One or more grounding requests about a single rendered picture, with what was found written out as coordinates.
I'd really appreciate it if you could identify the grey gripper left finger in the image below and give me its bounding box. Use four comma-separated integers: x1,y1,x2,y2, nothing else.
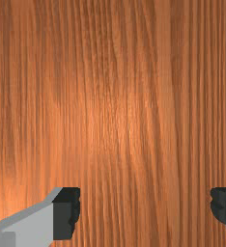
0,186,81,247

